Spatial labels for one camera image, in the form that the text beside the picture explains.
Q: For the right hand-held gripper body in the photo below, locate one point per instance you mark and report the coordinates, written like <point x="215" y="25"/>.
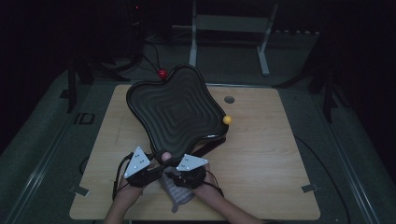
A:
<point x="190" y="177"/>

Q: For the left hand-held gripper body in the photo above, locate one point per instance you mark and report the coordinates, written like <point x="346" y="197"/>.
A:
<point x="138" y="168"/>

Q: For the grey striped cloth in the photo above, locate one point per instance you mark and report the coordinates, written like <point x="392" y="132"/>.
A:
<point x="179" y="194"/>

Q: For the black wavy tray with balls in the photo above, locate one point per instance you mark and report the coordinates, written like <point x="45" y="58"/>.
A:
<point x="177" y="109"/>

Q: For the person's right hand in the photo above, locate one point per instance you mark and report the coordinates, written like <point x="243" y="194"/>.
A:
<point x="207" y="191"/>

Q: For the person's left hand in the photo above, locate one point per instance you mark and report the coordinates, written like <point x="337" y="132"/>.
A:
<point x="130" y="193"/>

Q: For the black metal stand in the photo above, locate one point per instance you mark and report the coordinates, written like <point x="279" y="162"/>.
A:
<point x="72" y="90"/>
<point x="327" y="99"/>

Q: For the black pole with red light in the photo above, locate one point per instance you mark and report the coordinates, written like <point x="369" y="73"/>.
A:
<point x="136" y="25"/>

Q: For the white power strip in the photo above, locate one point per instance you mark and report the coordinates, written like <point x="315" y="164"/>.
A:
<point x="295" y="32"/>

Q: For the white metal stand frame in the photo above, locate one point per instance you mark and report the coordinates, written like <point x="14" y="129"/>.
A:
<point x="193" y="46"/>

